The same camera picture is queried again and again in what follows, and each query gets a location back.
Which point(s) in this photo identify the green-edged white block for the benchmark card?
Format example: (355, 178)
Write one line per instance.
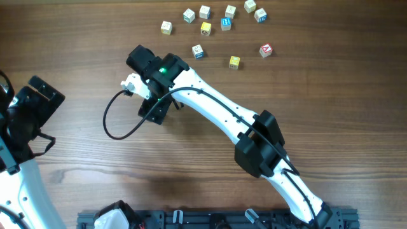
(189, 15)

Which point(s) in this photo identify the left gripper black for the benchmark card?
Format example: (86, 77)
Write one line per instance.
(44, 108)

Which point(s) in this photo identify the blue block number 2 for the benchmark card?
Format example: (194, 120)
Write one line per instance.
(197, 51)

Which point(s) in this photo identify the blue top block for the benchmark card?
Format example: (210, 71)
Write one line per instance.
(225, 24)

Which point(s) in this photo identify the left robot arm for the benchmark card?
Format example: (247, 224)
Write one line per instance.
(24, 198)

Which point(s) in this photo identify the red block letter A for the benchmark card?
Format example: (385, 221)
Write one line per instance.
(265, 50)

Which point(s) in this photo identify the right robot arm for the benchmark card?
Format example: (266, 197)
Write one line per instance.
(259, 144)

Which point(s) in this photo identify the yellow-sided white block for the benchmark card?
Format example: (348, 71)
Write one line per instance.
(250, 5)

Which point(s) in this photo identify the yellow-edged block letter L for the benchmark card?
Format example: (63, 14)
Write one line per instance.
(166, 27)

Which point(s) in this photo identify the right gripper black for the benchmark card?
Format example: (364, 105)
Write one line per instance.
(146, 107)

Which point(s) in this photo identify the green block letter N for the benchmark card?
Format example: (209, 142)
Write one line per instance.
(230, 11)

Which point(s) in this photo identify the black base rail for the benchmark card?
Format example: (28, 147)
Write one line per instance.
(279, 218)

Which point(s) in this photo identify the yellow top picture block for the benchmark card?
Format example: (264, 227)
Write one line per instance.
(205, 29)

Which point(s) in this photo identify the blue-sided white block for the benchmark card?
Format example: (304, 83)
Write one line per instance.
(204, 12)

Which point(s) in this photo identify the blue letter block far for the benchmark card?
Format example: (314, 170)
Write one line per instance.
(260, 15)

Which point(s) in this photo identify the yellow top letter block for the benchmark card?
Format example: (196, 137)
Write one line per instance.
(234, 62)

